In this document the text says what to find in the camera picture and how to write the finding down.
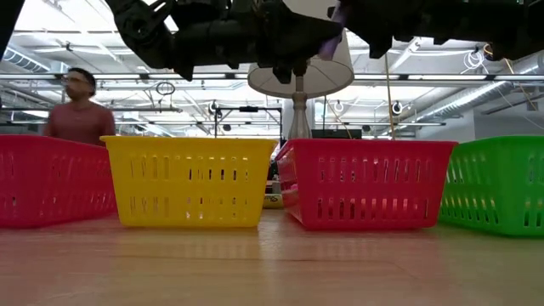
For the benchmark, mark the green plastic basket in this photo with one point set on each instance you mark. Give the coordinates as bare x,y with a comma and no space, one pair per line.
497,146

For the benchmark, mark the person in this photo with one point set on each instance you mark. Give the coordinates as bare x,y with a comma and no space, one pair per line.
81,123

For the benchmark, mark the black flat box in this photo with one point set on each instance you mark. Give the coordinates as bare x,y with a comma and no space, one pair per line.
336,134

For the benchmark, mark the yellow plastic basket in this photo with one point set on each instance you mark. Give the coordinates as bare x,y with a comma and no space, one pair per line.
191,149

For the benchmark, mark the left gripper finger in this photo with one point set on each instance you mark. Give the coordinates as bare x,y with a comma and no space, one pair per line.
289,74
302,34

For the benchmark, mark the silver lamp white shade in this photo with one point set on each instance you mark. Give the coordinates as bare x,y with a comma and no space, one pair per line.
340,72

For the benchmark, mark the red plastic basket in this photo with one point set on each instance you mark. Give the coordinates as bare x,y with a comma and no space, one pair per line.
55,146
365,149

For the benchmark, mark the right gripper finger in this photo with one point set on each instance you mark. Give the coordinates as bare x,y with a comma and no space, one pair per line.
374,21

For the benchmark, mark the black frame stand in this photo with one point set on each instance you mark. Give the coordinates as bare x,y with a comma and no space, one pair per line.
248,109

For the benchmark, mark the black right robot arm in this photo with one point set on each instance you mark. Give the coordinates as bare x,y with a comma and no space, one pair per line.
523,30

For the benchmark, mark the purple highlighter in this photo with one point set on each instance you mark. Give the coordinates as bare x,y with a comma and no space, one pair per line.
331,47

